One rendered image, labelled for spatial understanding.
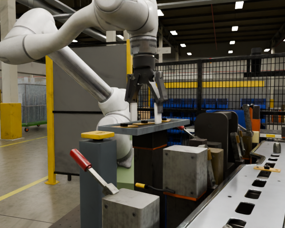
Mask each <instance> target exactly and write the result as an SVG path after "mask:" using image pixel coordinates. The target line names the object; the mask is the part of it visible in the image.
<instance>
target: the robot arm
mask: <svg viewBox="0 0 285 228"><path fill-rule="evenodd" d="M90 27H100V28H101V29H102V30H103V31H124V30H126V31H127V33H128V34H129V38H130V41H129V42H130V55H131V56H134V57H133V68H134V73H133V74H127V80H128V81H127V86H126V89H118V88H116V87H109V86H108V85H107V84H106V83H105V82H104V81H103V80H102V79H101V78H100V77H99V76H98V75H97V74H96V73H95V72H94V71H93V70H92V69H91V68H90V67H89V66H88V65H86V64H85V63H84V62H83V61H82V60H81V59H80V58H79V57H78V56H77V55H76V54H75V53H74V52H73V51H72V50H71V49H70V48H69V47H68V45H69V44H70V43H71V42H73V41H74V39H75V38H76V37H77V36H78V35H79V34H80V33H81V32H82V31H83V30H84V29H86V28H90ZM157 31H158V9H157V2H156V0H92V3H91V4H90V5H88V6H86V7H84V8H82V9H80V10H79V11H77V12H75V13H74V14H73V15H72V16H71V17H70V18H69V19H68V20H67V21H66V22H65V23H64V24H63V25H62V27H61V28H60V29H59V30H58V29H57V28H56V26H55V21H54V18H53V16H52V15H51V14H50V13H49V12H48V11H47V10H45V9H42V8H35V9H31V10H29V11H27V12H26V13H24V14H23V15H22V16H21V17H20V18H19V19H18V20H17V22H16V23H15V24H14V26H13V28H12V29H11V30H10V32H9V33H8V34H7V35H6V37H5V38H4V40H3V41H1V42H0V61H2V62H4V63H6V64H11V65H20V64H25V63H30V62H33V61H35V60H38V59H40V58H42V57H44V56H46V55H47V56H48V57H49V58H51V59H52V60H53V61H54V62H55V63H56V64H57V65H58V66H59V67H60V68H61V69H63V70H64V71H65V72H66V73H67V74H68V75H69V76H71V77H72V78H73V79H74V80H75V81H76V82H77V83H79V84H80V85H81V86H82V87H83V88H84V89H85V90H86V91H88V92H89V93H90V94H91V95H92V96H93V97H94V98H96V99H97V100H98V105H99V108H100V109H101V111H102V113H103V115H104V116H105V117H103V118H102V119H101V120H100V121H99V122H98V124H97V127H96V131H98V126H101V125H108V124H118V123H125V122H132V121H137V103H136V98H137V96H138V93H139V91H140V88H141V86H142V85H143V84H147V85H148V86H149V88H150V90H151V92H152V94H153V96H154V98H155V101H156V102H155V103H154V114H155V124H161V123H162V113H163V102H165V101H168V97H167V93H166V89H165V85H164V81H163V72H162V71H155V70H154V67H155V57H154V55H156V54H157ZM154 77H155V78H156V83H157V86H156V83H155V81H154V79H153V78H154ZM134 79H135V80H134ZM157 87H158V88H157ZM107 139H116V140H117V167H118V166H121V167H125V168H127V169H129V168H131V166H132V159H133V156H134V148H133V146H132V140H130V135H125V134H114V137H110V138H107Z"/></svg>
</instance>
